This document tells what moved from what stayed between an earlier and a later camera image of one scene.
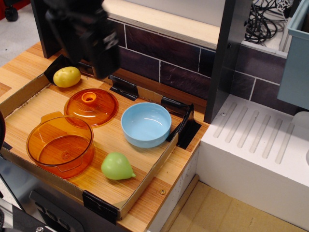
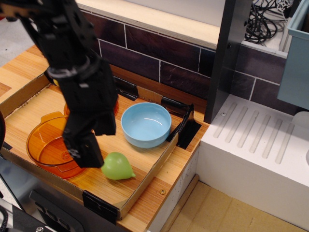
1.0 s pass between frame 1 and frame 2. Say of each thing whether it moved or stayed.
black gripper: moved
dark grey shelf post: stayed
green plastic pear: stayed
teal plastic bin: stayed
